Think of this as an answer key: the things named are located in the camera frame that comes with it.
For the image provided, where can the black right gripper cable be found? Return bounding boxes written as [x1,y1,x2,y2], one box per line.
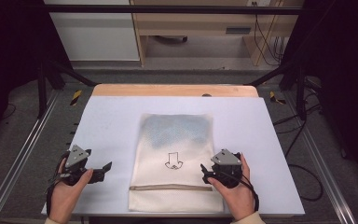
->
[227,172,261,213]

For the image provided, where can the yellow-handled tool right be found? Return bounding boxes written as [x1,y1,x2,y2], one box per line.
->
[268,91,287,105]

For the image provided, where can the cream mesh laundry bag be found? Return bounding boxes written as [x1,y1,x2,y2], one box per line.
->
[127,112,225,214]

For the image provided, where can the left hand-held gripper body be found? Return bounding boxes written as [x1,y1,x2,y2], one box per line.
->
[61,144,106,187]

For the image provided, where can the black floor cable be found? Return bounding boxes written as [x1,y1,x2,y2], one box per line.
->
[273,102,324,203]

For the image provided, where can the yellow-handled tool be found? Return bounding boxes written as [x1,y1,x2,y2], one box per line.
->
[268,91,287,105]
[69,89,83,106]

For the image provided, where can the light wooden desk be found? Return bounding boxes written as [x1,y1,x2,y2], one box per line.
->
[130,0,306,67]

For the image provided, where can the white cabinet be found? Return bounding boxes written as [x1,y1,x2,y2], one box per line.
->
[43,0,141,63]

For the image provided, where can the black curtain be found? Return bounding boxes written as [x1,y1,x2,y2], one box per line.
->
[0,0,74,150]
[281,0,358,190]

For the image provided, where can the aluminium floor rail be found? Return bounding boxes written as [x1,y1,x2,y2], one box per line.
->
[0,90,60,224]
[283,90,357,224]

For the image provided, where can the black horizontal frame bar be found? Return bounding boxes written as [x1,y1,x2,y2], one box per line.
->
[41,4,306,16]

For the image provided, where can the yellow-handled tool left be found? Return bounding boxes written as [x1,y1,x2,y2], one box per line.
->
[69,89,83,106]

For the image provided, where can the hanging black cables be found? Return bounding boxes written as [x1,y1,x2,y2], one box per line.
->
[251,1,288,67]

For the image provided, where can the black metal stand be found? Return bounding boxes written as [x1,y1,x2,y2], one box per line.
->
[36,59,99,119]
[245,60,309,121]

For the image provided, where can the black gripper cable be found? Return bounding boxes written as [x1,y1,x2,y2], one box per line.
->
[44,150,71,216]
[227,172,261,213]

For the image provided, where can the person's right hand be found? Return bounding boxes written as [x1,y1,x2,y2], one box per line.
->
[207,153,256,222]

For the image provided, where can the person's left hand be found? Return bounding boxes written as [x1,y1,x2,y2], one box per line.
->
[48,158,94,224]

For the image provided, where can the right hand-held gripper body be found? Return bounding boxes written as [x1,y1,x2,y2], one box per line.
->
[210,148,244,189]

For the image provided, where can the white table mat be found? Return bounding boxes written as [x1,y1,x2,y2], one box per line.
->
[41,95,306,218]

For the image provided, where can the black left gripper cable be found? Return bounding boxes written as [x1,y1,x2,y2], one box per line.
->
[44,150,71,216]

